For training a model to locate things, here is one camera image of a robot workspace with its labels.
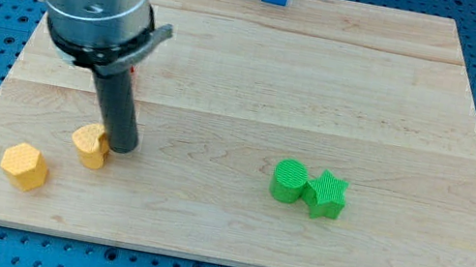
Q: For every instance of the green star block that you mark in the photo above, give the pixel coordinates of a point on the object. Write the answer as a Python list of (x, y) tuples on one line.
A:
[(325, 196)]

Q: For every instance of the light wooden board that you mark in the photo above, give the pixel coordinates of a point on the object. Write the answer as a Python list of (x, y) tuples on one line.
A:
[(378, 96)]

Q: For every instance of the yellow hexagon block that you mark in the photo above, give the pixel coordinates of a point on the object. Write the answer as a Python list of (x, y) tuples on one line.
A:
[(25, 166)]

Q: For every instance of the green cylinder block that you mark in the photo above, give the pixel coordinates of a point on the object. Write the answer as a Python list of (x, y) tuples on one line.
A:
[(288, 181)]

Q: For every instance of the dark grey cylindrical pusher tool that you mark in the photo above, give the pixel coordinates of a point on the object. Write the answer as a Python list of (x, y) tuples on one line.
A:
[(116, 100)]

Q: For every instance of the yellow heart block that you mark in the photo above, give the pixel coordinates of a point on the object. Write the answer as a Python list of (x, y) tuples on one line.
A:
[(91, 145)]

